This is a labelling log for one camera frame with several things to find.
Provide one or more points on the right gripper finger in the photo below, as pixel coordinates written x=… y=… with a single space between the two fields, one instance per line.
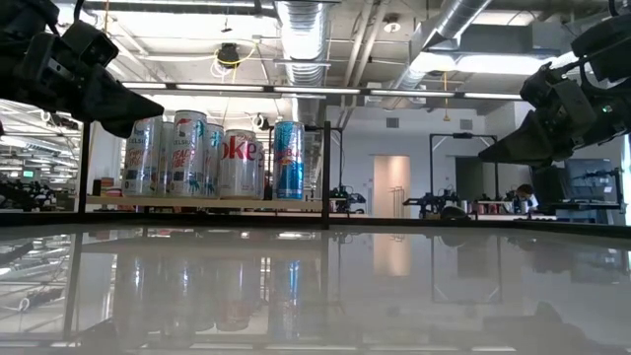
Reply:
x=522 y=148

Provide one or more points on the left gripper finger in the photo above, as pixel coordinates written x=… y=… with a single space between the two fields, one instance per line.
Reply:
x=125 y=111

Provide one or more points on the silver Diet Coke can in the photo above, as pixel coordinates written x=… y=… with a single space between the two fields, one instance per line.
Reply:
x=239 y=167
x=261 y=172

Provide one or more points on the blue silver Red Bull can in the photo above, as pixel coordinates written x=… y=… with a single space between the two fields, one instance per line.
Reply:
x=289 y=163

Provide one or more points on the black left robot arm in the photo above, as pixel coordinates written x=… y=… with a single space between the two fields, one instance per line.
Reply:
x=10 y=74

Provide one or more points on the person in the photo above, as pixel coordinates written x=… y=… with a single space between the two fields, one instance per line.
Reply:
x=525 y=199

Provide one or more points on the dark desk monitor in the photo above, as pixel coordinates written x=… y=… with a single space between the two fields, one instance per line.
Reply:
x=591 y=177

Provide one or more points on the distant robot workstation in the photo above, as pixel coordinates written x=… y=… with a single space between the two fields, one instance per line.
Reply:
x=347 y=199
x=434 y=204

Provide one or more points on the wooden tray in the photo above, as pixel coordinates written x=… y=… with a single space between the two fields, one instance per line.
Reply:
x=197 y=203

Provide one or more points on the linear ceiling light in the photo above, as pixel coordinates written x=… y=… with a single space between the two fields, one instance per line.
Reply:
x=315 y=90

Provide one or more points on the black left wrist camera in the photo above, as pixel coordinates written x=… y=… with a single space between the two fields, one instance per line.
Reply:
x=91 y=44

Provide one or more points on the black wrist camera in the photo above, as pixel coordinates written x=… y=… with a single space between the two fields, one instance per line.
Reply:
x=91 y=44
x=606 y=44

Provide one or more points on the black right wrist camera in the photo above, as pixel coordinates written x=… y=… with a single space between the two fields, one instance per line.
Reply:
x=606 y=44

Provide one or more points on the black background stand frame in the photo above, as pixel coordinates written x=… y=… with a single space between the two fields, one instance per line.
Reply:
x=432 y=172

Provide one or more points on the silver ventilation duct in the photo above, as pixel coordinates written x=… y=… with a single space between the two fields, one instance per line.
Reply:
x=443 y=29
x=303 y=39

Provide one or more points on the black aluminium table frame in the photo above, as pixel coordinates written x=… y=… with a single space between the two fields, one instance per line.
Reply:
x=326 y=172

